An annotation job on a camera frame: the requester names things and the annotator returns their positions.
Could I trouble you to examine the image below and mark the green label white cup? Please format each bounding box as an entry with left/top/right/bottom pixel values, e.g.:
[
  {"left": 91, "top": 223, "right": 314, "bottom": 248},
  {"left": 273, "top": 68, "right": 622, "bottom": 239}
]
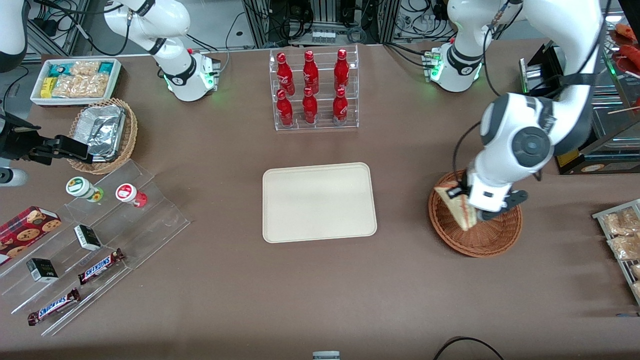
[{"left": 65, "top": 177, "right": 105, "bottom": 203}]

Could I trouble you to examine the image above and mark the black food display case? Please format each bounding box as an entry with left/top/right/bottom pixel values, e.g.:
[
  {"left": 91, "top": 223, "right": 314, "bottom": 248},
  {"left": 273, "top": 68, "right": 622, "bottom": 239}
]
[{"left": 518, "top": 0, "right": 640, "bottom": 176}]

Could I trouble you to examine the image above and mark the aluminium frame rack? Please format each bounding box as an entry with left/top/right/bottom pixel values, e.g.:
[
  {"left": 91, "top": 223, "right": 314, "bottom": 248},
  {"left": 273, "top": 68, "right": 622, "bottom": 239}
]
[{"left": 242, "top": 0, "right": 402, "bottom": 49}]

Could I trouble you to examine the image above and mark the beige plastic tray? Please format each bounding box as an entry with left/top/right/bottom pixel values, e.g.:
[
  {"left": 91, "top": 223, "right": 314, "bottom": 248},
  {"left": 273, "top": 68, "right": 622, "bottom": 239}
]
[{"left": 262, "top": 162, "right": 378, "bottom": 244}]

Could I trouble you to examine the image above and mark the large clear cracker bag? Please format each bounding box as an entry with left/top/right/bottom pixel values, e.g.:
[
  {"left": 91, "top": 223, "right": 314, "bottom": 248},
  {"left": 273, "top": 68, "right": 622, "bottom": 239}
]
[{"left": 52, "top": 73, "right": 111, "bottom": 99}]

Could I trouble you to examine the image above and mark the white plastic snack bin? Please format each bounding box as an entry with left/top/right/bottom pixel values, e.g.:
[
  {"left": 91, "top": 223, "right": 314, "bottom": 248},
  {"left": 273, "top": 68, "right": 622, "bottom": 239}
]
[{"left": 30, "top": 58, "right": 123, "bottom": 108}]

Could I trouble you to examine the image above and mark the triangular sandwich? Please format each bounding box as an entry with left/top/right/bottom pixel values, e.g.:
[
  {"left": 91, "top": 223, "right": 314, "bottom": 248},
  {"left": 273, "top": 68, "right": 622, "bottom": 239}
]
[{"left": 433, "top": 180, "right": 479, "bottom": 232}]

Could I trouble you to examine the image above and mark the black floor cable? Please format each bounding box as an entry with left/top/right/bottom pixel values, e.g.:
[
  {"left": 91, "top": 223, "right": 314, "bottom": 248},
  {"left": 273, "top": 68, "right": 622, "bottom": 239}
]
[{"left": 432, "top": 336, "right": 506, "bottom": 360}]

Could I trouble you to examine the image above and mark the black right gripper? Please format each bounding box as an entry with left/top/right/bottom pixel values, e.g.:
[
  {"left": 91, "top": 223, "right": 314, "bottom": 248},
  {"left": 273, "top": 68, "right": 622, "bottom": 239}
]
[{"left": 0, "top": 112, "right": 95, "bottom": 167}]

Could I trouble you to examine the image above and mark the light wicker basket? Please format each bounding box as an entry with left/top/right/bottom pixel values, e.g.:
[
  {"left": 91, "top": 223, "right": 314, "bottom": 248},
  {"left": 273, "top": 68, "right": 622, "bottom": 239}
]
[{"left": 66, "top": 98, "right": 139, "bottom": 175}]

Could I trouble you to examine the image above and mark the red cookie box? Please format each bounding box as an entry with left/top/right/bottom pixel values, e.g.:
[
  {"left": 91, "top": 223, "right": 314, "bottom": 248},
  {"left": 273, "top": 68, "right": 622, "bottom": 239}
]
[{"left": 0, "top": 205, "right": 63, "bottom": 266}]

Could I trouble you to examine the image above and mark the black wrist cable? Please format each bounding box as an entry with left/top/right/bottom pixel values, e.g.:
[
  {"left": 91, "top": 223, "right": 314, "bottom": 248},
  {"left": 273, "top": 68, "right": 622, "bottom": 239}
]
[{"left": 452, "top": 121, "right": 484, "bottom": 174}]

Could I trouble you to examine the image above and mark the small clear cracker bag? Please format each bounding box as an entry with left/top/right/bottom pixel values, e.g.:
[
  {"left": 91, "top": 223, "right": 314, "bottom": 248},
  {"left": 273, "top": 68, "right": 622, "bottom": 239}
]
[{"left": 70, "top": 60, "right": 102, "bottom": 77}]

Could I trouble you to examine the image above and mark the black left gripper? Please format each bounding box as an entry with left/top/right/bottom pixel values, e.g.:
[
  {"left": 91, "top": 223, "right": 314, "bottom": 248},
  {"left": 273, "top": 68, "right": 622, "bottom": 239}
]
[{"left": 448, "top": 169, "right": 474, "bottom": 199}]

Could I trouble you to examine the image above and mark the red label white cup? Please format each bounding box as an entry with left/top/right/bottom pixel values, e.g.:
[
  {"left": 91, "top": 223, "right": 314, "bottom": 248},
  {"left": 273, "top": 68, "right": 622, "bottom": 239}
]
[{"left": 115, "top": 183, "right": 149, "bottom": 209}]

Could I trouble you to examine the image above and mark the snickers chocolate bar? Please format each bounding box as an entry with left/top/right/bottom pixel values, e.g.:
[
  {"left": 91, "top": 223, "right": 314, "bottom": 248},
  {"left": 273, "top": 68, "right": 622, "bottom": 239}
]
[
  {"left": 27, "top": 288, "right": 81, "bottom": 327},
  {"left": 77, "top": 248, "right": 125, "bottom": 286}
]

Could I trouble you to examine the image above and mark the clear acrylic stepped stand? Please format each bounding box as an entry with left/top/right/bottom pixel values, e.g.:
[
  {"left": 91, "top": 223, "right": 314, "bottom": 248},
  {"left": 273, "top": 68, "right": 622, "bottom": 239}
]
[{"left": 0, "top": 159, "right": 191, "bottom": 337}]

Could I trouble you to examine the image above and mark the brown wicker basket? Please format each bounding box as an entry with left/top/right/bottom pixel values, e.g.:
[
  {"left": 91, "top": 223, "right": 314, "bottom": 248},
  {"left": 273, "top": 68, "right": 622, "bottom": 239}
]
[{"left": 428, "top": 168, "right": 524, "bottom": 259}]

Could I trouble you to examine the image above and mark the metal wire rack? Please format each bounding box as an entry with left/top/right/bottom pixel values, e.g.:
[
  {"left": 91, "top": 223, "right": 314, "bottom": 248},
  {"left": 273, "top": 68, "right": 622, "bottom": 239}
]
[{"left": 592, "top": 198, "right": 640, "bottom": 306}]

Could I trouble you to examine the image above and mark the clear acrylic bottle rack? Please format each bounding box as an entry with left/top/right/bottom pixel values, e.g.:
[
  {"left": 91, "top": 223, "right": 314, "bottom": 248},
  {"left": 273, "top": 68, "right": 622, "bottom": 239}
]
[{"left": 268, "top": 44, "right": 360, "bottom": 132}]

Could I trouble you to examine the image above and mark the red cola bottle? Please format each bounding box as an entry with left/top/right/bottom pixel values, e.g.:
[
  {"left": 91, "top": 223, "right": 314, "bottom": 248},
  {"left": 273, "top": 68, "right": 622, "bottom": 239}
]
[
  {"left": 333, "top": 48, "right": 350, "bottom": 94},
  {"left": 332, "top": 87, "right": 349, "bottom": 125},
  {"left": 276, "top": 89, "right": 295, "bottom": 127},
  {"left": 301, "top": 87, "right": 319, "bottom": 125},
  {"left": 276, "top": 52, "right": 296, "bottom": 97},
  {"left": 302, "top": 50, "right": 320, "bottom": 96}
]

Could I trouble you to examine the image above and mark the small black box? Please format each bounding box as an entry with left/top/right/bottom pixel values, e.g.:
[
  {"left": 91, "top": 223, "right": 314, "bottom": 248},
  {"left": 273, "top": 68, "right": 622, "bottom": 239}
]
[
  {"left": 73, "top": 224, "right": 103, "bottom": 252},
  {"left": 25, "top": 257, "right": 60, "bottom": 284}
]

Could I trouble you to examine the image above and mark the silver foil container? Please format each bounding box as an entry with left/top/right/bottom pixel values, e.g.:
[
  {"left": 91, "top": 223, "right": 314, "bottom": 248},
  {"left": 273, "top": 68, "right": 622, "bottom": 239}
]
[{"left": 74, "top": 104, "right": 126, "bottom": 163}]

